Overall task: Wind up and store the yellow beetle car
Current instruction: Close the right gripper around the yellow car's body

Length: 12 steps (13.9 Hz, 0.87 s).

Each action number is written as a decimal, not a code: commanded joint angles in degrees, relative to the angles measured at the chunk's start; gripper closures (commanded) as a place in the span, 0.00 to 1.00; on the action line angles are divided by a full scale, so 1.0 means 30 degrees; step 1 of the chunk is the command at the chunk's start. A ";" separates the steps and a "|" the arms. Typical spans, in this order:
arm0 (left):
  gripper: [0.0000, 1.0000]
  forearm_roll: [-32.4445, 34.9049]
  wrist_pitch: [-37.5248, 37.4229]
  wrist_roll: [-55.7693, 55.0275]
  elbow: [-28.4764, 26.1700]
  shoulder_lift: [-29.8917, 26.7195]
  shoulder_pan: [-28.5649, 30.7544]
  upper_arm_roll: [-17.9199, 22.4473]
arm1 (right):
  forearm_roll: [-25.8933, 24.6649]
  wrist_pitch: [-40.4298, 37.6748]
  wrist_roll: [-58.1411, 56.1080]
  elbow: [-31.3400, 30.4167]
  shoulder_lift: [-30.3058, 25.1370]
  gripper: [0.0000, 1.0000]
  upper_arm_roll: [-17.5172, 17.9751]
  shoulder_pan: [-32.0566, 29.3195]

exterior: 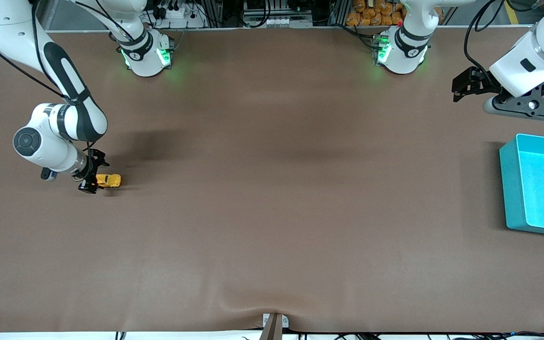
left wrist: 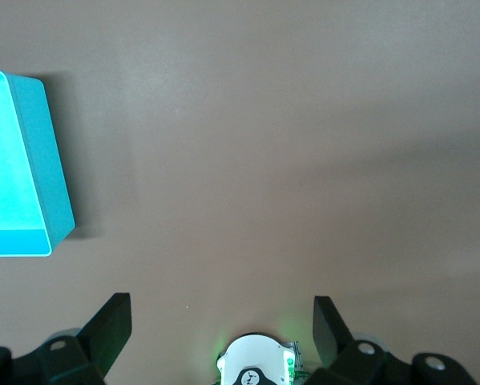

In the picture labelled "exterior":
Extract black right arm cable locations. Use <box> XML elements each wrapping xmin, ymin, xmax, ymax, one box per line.
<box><xmin>0</xmin><ymin>0</ymin><xmax>98</xmax><ymax>182</ymax></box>

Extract yellow beetle toy car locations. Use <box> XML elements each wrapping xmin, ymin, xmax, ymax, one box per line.
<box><xmin>95</xmin><ymin>174</ymin><xmax>122</xmax><ymax>188</ymax></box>

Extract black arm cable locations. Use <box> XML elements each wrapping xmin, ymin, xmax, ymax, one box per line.
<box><xmin>0</xmin><ymin>0</ymin><xmax>98</xmax><ymax>182</ymax></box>
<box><xmin>464</xmin><ymin>0</ymin><xmax>506</xmax><ymax>81</ymax></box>

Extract teal plastic storage box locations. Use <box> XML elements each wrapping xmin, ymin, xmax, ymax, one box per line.
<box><xmin>499</xmin><ymin>134</ymin><xmax>544</xmax><ymax>238</ymax></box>

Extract white power strip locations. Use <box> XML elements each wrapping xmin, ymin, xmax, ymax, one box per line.
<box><xmin>152</xmin><ymin>0</ymin><xmax>206</xmax><ymax>29</ymax></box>

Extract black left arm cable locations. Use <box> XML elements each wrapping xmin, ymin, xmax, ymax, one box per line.
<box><xmin>464</xmin><ymin>0</ymin><xmax>506</xmax><ymax>81</ymax></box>

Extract brown table mat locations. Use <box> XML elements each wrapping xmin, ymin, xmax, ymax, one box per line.
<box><xmin>0</xmin><ymin>26</ymin><xmax>544</xmax><ymax>334</ymax></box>

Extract silver clamp bracket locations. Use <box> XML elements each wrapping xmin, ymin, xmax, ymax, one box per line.
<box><xmin>263</xmin><ymin>313</ymin><xmax>289</xmax><ymax>329</ymax></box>

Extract grey arm base connector plate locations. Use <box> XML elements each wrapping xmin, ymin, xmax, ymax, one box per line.
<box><xmin>372</xmin><ymin>34</ymin><xmax>391</xmax><ymax>65</ymax></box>

